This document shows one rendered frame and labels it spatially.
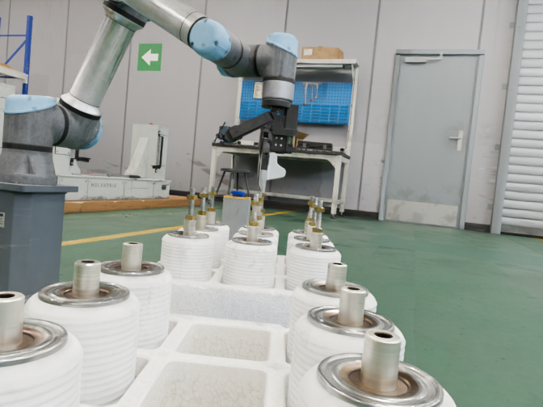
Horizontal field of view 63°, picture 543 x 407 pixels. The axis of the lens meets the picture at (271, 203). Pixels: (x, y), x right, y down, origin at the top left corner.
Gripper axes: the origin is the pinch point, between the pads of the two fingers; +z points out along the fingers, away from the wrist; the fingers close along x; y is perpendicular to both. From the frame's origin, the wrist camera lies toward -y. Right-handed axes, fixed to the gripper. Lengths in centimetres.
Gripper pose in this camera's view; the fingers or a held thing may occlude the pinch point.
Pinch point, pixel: (259, 186)
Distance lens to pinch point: 105.8
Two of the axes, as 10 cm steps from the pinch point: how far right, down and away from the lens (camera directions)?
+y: 9.9, 0.9, 1.2
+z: -1.0, 9.9, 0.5
